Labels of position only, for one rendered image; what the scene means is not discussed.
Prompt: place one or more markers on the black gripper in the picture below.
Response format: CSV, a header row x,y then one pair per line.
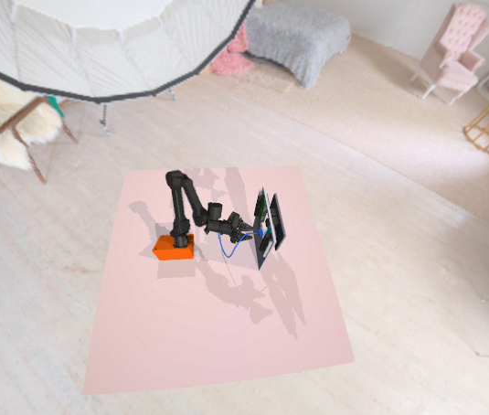
x,y
231,229

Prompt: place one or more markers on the blue network cable with plug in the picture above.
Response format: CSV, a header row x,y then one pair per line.
x,y
261,232

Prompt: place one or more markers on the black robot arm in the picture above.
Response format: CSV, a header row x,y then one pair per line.
x,y
201,217

